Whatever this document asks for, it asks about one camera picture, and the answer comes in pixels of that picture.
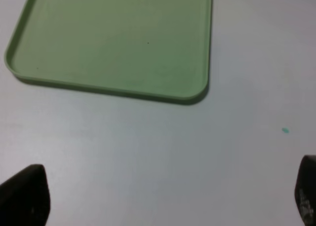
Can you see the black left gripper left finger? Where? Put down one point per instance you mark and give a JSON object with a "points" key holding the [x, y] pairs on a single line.
{"points": [[25, 198]]}

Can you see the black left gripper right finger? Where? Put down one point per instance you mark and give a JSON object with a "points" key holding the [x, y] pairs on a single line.
{"points": [[305, 190]]}

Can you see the green plastic tray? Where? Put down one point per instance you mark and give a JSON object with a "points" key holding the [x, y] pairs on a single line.
{"points": [[155, 49]]}

